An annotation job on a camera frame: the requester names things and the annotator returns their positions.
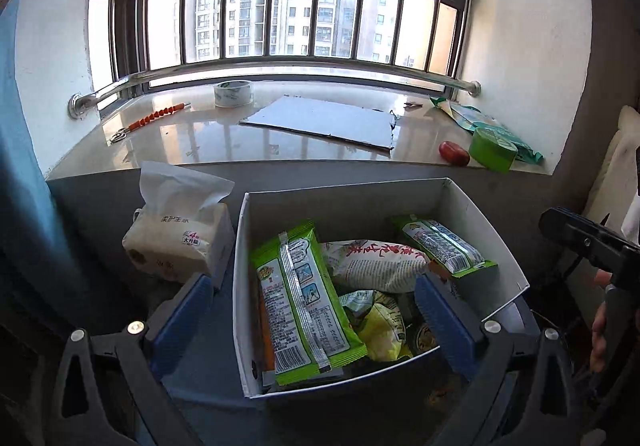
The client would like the white tissue pack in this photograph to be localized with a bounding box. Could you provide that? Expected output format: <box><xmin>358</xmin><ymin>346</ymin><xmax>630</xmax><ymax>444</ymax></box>
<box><xmin>122</xmin><ymin>161</ymin><xmax>236</xmax><ymax>288</ymax></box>

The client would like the black silver snack packet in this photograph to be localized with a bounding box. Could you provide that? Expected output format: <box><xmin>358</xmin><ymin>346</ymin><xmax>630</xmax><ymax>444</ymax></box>
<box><xmin>404</xmin><ymin>321</ymin><xmax>442</xmax><ymax>358</ymax></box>

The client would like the metal window guard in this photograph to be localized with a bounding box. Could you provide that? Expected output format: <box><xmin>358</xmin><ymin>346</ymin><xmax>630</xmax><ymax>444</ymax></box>
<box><xmin>68</xmin><ymin>0</ymin><xmax>482</xmax><ymax>120</ymax></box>

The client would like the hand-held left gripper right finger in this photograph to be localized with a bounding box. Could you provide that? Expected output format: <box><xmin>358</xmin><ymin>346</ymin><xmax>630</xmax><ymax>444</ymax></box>
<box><xmin>415</xmin><ymin>273</ymin><xmax>592</xmax><ymax>446</ymax></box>

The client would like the small red object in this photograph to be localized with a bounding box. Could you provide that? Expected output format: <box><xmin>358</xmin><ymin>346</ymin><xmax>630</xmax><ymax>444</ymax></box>
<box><xmin>438</xmin><ymin>141</ymin><xmax>471</xmax><ymax>166</ymax></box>

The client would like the white cardboard box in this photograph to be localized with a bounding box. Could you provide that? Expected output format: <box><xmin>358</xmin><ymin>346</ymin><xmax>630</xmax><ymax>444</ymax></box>
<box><xmin>232</xmin><ymin>177</ymin><xmax>530</xmax><ymax>400</ymax></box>

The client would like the person's right hand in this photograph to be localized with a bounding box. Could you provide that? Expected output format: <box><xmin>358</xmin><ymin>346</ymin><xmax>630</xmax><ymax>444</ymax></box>
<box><xmin>590</xmin><ymin>296</ymin><xmax>608</xmax><ymax>373</ymax></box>

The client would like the white flat board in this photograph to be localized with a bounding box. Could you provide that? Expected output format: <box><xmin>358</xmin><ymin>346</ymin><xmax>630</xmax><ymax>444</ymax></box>
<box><xmin>238</xmin><ymin>95</ymin><xmax>396</xmax><ymax>151</ymax></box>

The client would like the clear tape roll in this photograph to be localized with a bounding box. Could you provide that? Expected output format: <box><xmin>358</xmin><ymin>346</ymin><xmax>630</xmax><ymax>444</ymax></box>
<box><xmin>213</xmin><ymin>80</ymin><xmax>254</xmax><ymax>108</ymax></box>

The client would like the white printed snack packet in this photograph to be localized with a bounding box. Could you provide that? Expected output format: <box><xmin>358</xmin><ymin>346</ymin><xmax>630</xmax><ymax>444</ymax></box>
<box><xmin>320</xmin><ymin>239</ymin><xmax>432</xmax><ymax>295</ymax></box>

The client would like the yellow puffed snack packet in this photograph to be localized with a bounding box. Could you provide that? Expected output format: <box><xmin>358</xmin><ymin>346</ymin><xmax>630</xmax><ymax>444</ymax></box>
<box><xmin>356</xmin><ymin>303</ymin><xmax>414</xmax><ymax>363</ymax></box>

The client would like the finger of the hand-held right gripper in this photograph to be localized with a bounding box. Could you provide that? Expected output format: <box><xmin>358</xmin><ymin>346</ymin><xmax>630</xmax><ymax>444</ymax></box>
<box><xmin>538</xmin><ymin>207</ymin><xmax>627</xmax><ymax>273</ymax></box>

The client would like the green rice cracker packet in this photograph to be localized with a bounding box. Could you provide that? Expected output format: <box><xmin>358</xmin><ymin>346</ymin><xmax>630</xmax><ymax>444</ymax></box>
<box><xmin>250</xmin><ymin>219</ymin><xmax>369</xmax><ymax>387</ymax></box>
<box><xmin>391</xmin><ymin>214</ymin><xmax>499</xmax><ymax>278</ymax></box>

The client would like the blue curtain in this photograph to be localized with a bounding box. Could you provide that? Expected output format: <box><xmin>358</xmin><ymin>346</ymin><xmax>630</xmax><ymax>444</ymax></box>
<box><xmin>0</xmin><ymin>0</ymin><xmax>68</xmax><ymax>332</ymax></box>

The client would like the green plastic bag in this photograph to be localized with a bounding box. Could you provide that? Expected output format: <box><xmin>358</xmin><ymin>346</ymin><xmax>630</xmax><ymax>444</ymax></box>
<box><xmin>429</xmin><ymin>96</ymin><xmax>544</xmax><ymax>165</ymax></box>

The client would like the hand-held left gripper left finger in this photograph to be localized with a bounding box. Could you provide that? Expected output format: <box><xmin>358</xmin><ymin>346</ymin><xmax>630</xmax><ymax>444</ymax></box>
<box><xmin>50</xmin><ymin>273</ymin><xmax>214</xmax><ymax>446</ymax></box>

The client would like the orange beaded tool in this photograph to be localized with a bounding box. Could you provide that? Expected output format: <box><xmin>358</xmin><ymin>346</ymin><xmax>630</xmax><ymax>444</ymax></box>
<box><xmin>109</xmin><ymin>101</ymin><xmax>192</xmax><ymax>145</ymax></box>

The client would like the orange snack packet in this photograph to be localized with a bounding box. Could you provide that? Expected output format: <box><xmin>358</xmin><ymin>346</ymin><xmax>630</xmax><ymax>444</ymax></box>
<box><xmin>256</xmin><ymin>276</ymin><xmax>277</xmax><ymax>377</ymax></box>

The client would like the green tape roll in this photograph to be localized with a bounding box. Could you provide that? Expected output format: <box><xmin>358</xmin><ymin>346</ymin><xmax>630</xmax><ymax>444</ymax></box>
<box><xmin>468</xmin><ymin>127</ymin><xmax>519</xmax><ymax>173</ymax></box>

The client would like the white towel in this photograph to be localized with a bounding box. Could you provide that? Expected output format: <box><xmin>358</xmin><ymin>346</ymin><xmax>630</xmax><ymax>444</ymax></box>
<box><xmin>581</xmin><ymin>105</ymin><xmax>640</xmax><ymax>248</ymax></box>

